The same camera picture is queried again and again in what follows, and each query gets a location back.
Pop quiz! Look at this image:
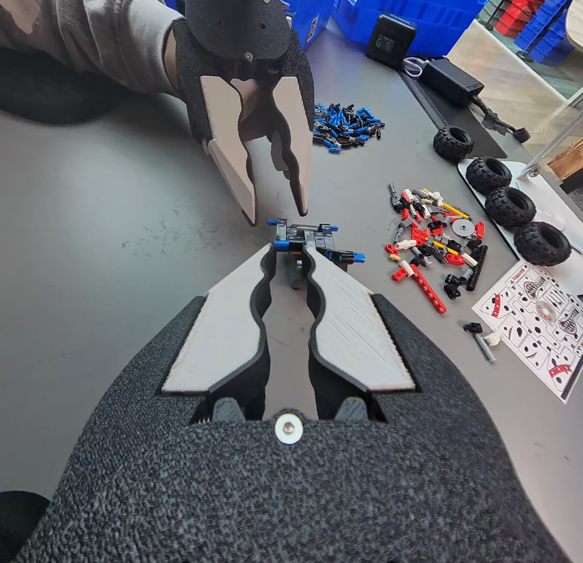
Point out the black grey toy brick assembly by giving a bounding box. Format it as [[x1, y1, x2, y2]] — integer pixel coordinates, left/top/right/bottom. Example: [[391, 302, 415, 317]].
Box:
[[285, 242, 366, 291]]

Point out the clear acrylic stand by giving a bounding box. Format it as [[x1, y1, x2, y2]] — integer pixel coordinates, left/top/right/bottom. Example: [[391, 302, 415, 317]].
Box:
[[517, 103, 583, 181]]

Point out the person's left hand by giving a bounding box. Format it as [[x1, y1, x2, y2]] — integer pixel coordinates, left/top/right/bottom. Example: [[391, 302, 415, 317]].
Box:
[[163, 26, 181, 97]]

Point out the pile of mixed toy parts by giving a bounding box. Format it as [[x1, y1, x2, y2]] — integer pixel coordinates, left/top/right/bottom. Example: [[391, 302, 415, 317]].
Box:
[[385, 183, 486, 268]]

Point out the round pale table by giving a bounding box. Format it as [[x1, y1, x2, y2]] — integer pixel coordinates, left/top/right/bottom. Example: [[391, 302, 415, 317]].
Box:
[[565, 0, 583, 49]]

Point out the grey desk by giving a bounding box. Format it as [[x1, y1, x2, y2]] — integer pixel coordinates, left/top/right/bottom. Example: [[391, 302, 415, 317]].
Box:
[[0, 16, 583, 563]]

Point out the wooden block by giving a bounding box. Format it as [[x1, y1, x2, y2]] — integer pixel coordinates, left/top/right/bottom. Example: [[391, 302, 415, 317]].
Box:
[[547, 151, 583, 181]]

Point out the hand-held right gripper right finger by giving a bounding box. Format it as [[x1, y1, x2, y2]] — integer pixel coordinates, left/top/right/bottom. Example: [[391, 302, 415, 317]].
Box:
[[303, 244, 417, 394]]

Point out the person's left forearm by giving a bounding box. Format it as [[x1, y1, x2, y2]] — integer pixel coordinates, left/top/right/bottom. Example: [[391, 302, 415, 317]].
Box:
[[0, 0, 185, 97]]

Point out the black toy coil spring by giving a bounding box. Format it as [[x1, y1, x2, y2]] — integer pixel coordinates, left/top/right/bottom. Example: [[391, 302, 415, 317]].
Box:
[[465, 244, 489, 292]]

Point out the long red holed beam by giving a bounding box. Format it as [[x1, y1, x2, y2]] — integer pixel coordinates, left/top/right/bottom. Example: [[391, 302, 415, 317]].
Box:
[[393, 261, 448, 315]]

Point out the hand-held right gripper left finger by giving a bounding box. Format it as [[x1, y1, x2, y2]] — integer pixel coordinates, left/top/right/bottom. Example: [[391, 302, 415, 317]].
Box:
[[162, 243, 277, 394]]

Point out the stack of blue crates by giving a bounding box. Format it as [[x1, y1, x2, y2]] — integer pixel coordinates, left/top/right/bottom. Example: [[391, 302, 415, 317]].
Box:
[[515, 0, 583, 65]]

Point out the pile of blue black pins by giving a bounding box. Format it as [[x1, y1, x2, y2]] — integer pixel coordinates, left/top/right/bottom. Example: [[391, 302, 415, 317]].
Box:
[[312, 102, 386, 155]]

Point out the black toy tyre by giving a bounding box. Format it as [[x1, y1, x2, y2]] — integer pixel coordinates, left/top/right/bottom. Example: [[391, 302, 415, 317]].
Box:
[[433, 126, 474, 162], [485, 187, 537, 229], [465, 157, 513, 196], [514, 221, 572, 267]]

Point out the black power adapter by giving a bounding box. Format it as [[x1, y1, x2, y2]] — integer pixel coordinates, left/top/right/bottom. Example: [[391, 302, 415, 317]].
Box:
[[421, 58, 485, 107]]

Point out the stack of red crates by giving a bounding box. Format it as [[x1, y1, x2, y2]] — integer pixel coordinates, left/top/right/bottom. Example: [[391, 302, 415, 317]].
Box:
[[494, 0, 561, 37]]

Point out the sticker sheet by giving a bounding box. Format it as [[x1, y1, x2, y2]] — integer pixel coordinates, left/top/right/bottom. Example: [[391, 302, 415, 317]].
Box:
[[472, 260, 583, 404]]

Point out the black power bank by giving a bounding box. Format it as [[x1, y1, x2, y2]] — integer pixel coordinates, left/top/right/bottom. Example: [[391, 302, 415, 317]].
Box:
[[365, 14, 417, 69]]

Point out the blue plastic bin with label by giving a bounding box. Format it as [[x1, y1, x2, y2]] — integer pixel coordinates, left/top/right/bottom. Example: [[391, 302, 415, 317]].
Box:
[[150, 0, 339, 53]]

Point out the black chair armrest pad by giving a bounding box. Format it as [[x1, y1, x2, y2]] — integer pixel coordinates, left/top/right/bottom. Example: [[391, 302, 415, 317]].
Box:
[[0, 490, 51, 563]]

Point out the black adapter cable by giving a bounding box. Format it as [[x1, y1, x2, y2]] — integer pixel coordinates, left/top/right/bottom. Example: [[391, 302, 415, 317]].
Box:
[[474, 96, 531, 144]]

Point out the white plastic sheet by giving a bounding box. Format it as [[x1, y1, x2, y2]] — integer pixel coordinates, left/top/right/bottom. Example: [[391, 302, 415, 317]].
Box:
[[457, 158, 583, 263]]

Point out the black desk mat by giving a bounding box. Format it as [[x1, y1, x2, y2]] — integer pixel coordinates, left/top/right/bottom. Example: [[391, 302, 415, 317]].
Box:
[[398, 67, 508, 159]]

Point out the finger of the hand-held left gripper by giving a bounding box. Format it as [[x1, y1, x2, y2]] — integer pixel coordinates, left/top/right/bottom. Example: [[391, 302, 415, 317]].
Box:
[[271, 77, 314, 217], [200, 75, 258, 227]]

